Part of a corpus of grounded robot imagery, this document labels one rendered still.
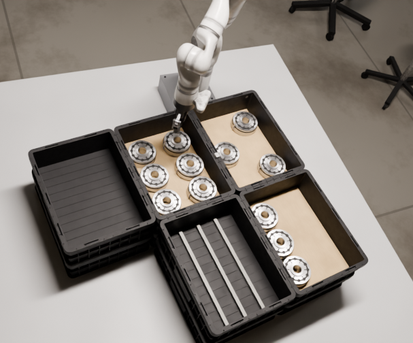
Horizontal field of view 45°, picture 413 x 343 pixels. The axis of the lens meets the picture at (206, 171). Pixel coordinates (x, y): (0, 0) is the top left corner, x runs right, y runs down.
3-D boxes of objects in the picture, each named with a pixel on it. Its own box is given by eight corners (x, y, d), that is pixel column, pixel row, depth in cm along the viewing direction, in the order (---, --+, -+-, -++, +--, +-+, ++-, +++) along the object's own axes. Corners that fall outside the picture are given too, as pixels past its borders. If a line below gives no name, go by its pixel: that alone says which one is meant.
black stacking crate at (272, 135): (183, 126, 200) (188, 107, 190) (246, 108, 211) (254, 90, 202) (230, 208, 183) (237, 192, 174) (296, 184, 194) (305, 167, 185)
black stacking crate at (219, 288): (154, 237, 171) (158, 222, 162) (229, 209, 183) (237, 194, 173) (207, 346, 155) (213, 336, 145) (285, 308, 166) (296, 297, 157)
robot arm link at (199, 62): (202, 74, 146) (225, 33, 146) (176, 60, 147) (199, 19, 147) (205, 80, 152) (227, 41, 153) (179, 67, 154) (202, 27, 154)
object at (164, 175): (135, 169, 179) (135, 168, 179) (161, 160, 183) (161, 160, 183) (147, 191, 175) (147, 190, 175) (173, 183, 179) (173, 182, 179)
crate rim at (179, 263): (157, 224, 164) (158, 221, 162) (235, 196, 175) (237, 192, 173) (212, 339, 147) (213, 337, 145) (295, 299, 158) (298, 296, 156)
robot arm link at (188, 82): (167, 84, 158) (192, 97, 157) (174, 48, 146) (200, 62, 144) (179, 71, 162) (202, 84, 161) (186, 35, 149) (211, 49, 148)
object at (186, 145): (159, 135, 190) (159, 133, 189) (183, 128, 193) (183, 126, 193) (170, 155, 185) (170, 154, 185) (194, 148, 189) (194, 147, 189)
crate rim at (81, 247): (26, 154, 169) (26, 150, 167) (111, 131, 180) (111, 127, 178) (66, 257, 152) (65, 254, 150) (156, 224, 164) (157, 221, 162)
